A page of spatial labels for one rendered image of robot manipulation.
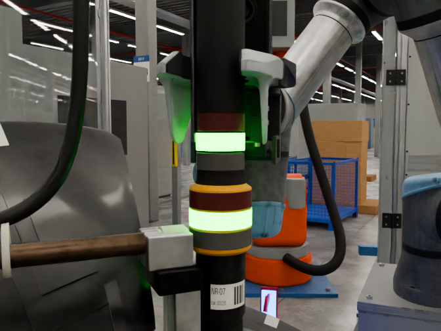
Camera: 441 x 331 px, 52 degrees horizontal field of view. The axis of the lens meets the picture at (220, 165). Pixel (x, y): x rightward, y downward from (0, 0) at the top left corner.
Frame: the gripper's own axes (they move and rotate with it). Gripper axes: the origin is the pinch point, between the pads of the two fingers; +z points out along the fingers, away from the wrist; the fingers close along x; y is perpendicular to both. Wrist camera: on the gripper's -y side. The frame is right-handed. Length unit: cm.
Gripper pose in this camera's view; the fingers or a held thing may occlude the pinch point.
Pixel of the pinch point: (207, 57)
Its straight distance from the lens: 28.6
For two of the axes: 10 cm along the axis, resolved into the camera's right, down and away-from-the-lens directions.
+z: -2.1, 0.7, -9.8
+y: 0.0, 10.0, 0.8
